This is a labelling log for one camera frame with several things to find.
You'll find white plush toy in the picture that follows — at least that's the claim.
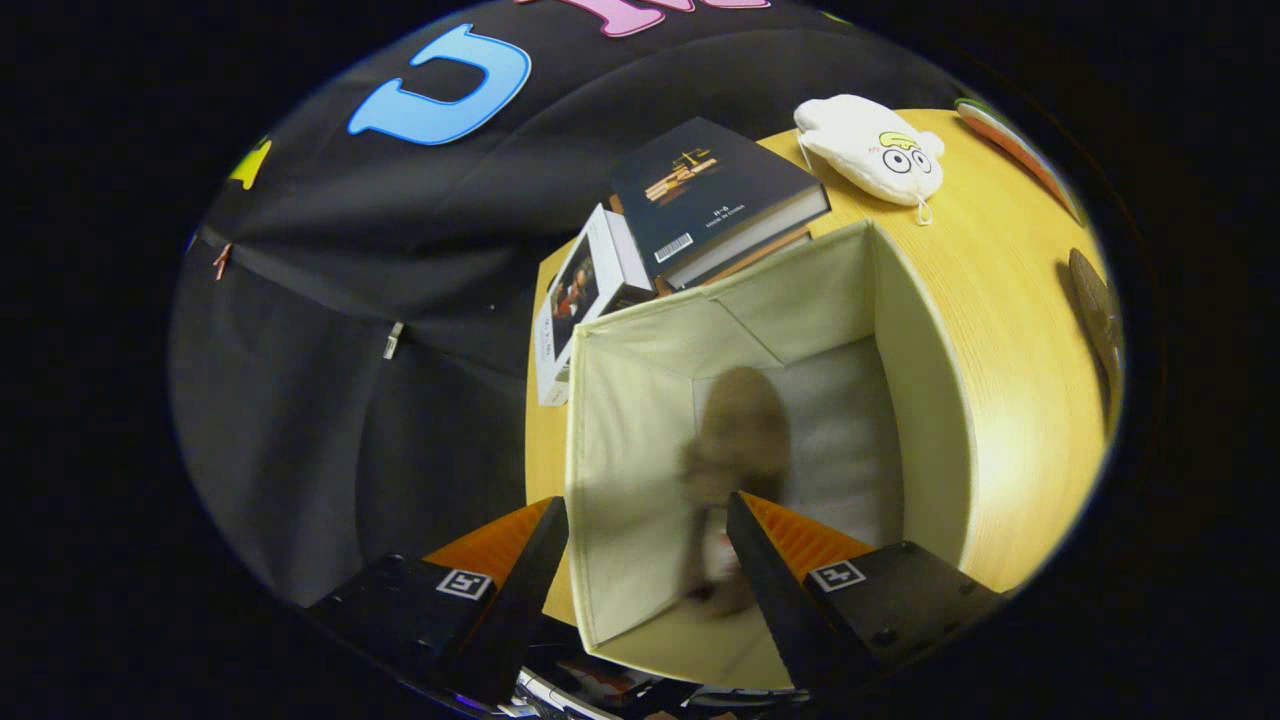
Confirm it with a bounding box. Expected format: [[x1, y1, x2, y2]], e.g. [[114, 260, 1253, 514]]
[[795, 94, 946, 226]]

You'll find grey fabric storage box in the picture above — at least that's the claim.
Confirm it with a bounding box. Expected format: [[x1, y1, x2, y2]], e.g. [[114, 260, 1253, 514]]
[[565, 220, 976, 691]]

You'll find brown cover book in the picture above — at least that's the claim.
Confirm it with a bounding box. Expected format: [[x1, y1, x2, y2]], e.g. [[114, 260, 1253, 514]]
[[655, 228, 816, 296]]

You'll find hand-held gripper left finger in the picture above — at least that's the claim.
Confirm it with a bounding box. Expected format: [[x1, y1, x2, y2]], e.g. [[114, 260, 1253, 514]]
[[305, 496, 571, 706]]

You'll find dark blue hardcover book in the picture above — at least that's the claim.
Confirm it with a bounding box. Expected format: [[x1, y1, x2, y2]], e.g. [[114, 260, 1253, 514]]
[[610, 117, 831, 291]]

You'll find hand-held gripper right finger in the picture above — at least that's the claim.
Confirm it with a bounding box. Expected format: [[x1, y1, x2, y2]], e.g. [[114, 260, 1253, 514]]
[[726, 491, 1004, 696]]

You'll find white picture cover book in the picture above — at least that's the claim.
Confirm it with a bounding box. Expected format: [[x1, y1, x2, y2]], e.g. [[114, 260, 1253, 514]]
[[533, 205, 656, 406]]

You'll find brown fuzzy slipper shoe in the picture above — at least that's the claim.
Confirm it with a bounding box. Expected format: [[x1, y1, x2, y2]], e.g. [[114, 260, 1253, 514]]
[[1068, 248, 1123, 401], [680, 367, 793, 616]]

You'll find watermelon slice plush toy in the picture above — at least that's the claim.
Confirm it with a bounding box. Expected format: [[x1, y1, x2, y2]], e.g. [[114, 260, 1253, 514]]
[[955, 98, 1086, 226]]

